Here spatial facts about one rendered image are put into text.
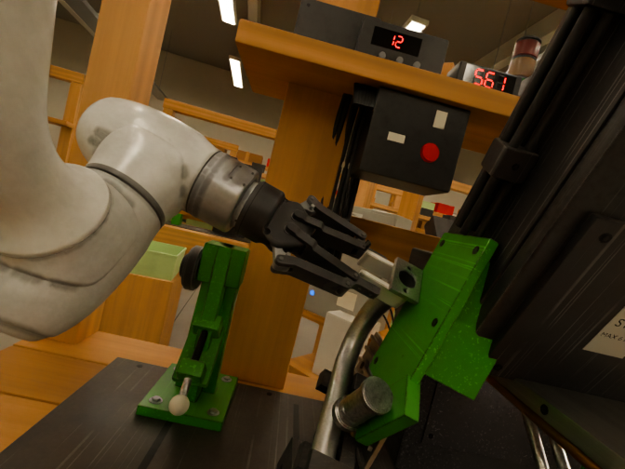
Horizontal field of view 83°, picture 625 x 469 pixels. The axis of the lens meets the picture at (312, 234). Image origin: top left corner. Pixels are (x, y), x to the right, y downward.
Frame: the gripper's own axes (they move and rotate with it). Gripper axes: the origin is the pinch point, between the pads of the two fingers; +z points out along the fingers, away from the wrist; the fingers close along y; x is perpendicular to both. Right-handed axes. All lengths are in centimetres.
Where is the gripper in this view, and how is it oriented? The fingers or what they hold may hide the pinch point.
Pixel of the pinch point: (382, 278)
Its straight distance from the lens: 48.4
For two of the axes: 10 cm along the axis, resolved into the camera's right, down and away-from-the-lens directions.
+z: 8.8, 4.8, 0.7
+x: -3.7, 5.8, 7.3
